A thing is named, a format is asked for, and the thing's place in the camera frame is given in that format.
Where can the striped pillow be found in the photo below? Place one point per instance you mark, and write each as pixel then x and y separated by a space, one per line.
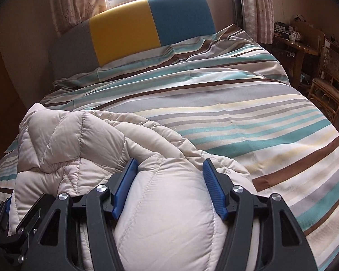
pixel 135 59

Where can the cluster of small desk items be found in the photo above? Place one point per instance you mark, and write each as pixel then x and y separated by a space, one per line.
pixel 288 32

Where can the grey yellow blue headboard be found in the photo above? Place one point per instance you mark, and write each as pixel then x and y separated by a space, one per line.
pixel 124 34

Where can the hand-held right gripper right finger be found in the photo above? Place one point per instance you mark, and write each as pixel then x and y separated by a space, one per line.
pixel 214 186

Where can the rattan chair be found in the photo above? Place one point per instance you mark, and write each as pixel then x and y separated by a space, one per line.
pixel 332 70

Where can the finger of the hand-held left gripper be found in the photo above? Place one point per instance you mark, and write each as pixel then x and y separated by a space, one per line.
pixel 1 217
pixel 31 220

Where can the floral beige curtain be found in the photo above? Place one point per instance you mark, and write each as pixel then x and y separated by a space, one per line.
pixel 257 8
pixel 79 2

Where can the striped bed cover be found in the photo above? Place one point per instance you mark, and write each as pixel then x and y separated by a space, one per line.
pixel 228 104

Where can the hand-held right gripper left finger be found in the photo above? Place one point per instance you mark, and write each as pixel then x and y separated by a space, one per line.
pixel 124 182

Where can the wooden table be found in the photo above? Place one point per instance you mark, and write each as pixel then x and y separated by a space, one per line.
pixel 299 49

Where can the beige quilted puffer coat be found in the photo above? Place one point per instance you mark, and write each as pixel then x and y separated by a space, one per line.
pixel 169 220

